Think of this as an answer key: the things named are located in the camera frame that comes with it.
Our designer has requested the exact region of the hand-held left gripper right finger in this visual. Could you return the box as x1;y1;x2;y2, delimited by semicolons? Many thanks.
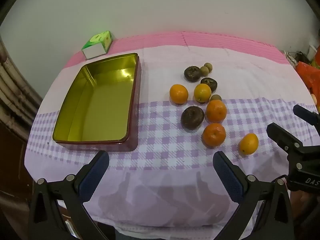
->
212;151;295;240

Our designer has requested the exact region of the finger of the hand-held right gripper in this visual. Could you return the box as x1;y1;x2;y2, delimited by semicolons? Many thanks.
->
293;104;320;129
266;122;320;170

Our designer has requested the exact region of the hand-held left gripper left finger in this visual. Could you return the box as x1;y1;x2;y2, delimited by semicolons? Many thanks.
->
28;150;115;240

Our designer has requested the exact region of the orange tangerine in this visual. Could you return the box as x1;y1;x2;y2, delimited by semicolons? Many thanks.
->
169;84;189;105
238;133;259;155
206;100;227;122
202;123;227;147

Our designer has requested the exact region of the red and gold tin box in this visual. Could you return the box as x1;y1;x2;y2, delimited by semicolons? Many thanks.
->
52;53;142;152

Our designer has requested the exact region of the yellowish tangerine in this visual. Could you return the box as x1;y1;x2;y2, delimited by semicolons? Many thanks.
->
194;83;212;103

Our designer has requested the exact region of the person's right hand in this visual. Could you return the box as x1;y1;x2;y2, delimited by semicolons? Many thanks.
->
290;191;320;220

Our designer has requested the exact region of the orange plastic bag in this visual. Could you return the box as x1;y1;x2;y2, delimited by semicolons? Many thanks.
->
296;61;320;90

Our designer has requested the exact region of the green and white tissue box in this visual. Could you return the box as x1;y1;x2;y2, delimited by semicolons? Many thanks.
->
82;30;113;60

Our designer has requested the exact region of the pink purple checked bedsheet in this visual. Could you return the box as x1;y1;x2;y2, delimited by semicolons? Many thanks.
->
24;31;320;233

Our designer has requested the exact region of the bamboo furniture frame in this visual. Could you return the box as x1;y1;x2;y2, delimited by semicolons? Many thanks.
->
0;34;43;140

